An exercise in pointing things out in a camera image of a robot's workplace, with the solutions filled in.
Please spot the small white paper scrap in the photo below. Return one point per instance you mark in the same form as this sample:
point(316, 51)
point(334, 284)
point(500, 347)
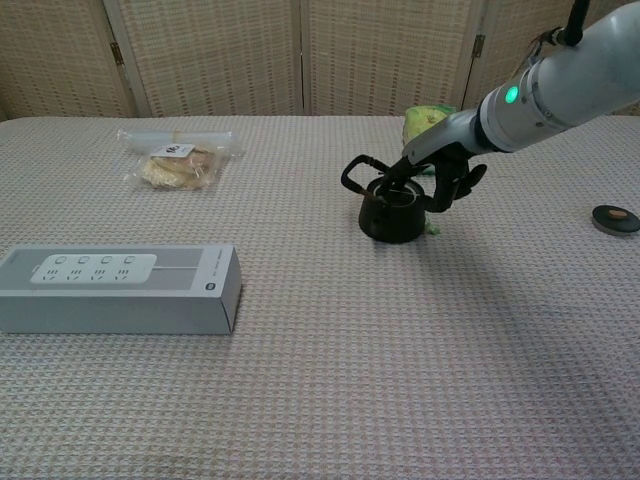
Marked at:
point(433, 229)

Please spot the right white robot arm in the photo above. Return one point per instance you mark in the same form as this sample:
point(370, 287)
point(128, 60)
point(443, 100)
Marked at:
point(575, 75)

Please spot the woven pinkish tablecloth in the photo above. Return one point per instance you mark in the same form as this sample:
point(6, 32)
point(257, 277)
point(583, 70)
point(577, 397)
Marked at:
point(350, 375)

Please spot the bamboo folding screen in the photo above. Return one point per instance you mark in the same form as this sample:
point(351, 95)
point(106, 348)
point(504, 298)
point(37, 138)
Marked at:
point(225, 55)

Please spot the grey power strip box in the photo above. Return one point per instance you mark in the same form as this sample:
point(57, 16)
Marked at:
point(115, 300)

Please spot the black cast iron teapot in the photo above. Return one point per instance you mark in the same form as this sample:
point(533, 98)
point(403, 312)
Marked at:
point(390, 225)

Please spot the green tissue pack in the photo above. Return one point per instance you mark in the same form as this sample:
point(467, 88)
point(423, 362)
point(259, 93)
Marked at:
point(422, 120)

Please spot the black teapot lid brown knob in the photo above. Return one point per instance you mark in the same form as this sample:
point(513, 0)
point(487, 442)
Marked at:
point(615, 220)

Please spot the bagged snack packet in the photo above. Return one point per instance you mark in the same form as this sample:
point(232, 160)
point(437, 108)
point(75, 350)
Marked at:
point(175, 170)

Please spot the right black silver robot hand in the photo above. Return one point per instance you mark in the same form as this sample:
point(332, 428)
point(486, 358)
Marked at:
point(447, 135)

